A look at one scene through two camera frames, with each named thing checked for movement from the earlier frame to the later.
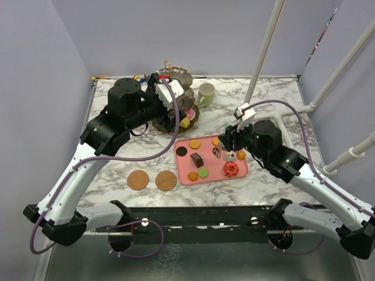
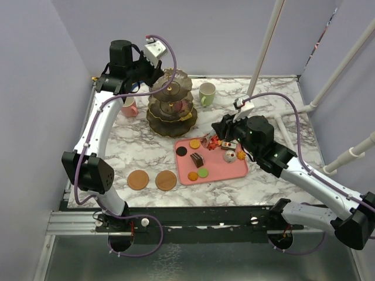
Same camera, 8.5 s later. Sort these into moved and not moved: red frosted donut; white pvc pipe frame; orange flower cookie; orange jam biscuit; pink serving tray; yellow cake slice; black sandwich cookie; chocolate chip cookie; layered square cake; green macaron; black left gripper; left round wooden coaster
Moved: yellow cake slice; black left gripper; layered square cake; red frosted donut
Not moved: white pvc pipe frame; chocolate chip cookie; black sandwich cookie; green macaron; orange flower cookie; left round wooden coaster; orange jam biscuit; pink serving tray
